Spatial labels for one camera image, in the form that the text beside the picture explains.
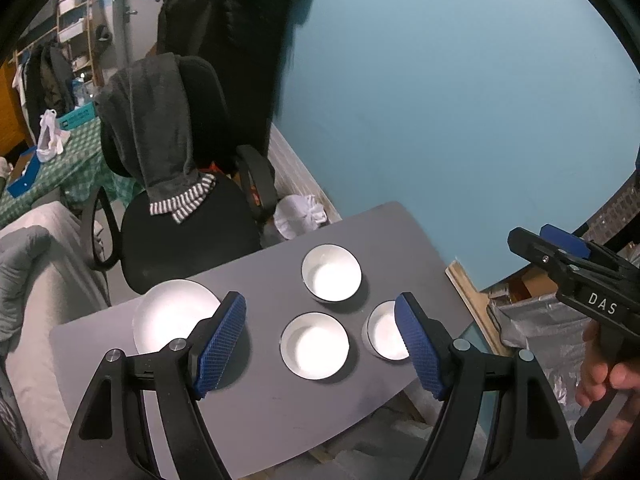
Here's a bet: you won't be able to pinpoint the silver plastic sheet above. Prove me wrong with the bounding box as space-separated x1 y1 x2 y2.
487 292 601 411

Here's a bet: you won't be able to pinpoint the wooden board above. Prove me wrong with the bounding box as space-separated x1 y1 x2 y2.
446 258 506 357

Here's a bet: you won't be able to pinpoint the black office chair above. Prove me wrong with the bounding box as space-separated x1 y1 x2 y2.
80 55 278 296

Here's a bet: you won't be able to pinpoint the wooden wardrobe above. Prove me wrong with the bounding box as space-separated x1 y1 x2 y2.
0 62 31 158

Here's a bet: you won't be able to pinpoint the white plastic bag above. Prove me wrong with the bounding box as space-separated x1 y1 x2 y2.
36 109 71 163
272 194 329 241

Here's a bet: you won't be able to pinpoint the person's right hand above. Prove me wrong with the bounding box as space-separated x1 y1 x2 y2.
575 317 640 411

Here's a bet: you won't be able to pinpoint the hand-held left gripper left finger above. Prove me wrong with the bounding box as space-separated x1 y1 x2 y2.
57 290 248 480

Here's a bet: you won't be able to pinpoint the black hanging coats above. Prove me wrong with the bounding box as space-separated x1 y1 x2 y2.
131 0 307 171

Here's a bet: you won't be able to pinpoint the wooden shelf unit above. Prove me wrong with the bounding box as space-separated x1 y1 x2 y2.
55 0 108 91

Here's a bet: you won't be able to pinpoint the grey hoodie striped hem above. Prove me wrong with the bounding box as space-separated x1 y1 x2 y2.
94 51 217 224

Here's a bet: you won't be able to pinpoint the grey duvet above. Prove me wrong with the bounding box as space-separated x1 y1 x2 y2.
0 225 53 356

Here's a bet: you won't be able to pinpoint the green checkered tablecloth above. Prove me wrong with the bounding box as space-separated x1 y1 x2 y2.
0 117 143 229

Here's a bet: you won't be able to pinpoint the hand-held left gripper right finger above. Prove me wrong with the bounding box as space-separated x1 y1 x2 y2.
394 291 583 480

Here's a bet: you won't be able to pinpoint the blue cardboard box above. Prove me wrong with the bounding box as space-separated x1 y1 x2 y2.
7 147 41 199

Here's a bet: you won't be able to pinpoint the brown cardboard box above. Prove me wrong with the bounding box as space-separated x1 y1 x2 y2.
510 271 556 302

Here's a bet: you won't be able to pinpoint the dark clothes on rack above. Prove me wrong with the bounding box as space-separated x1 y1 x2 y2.
12 40 76 121

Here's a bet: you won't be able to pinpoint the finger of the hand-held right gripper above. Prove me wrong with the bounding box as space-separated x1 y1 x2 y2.
539 224 623 271
507 226 592 292

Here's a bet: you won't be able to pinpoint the white round plate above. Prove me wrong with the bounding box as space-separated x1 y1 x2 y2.
132 279 223 356

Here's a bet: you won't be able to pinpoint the white bowl black rim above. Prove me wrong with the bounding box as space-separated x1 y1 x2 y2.
279 311 350 380
366 300 413 362
301 244 362 303

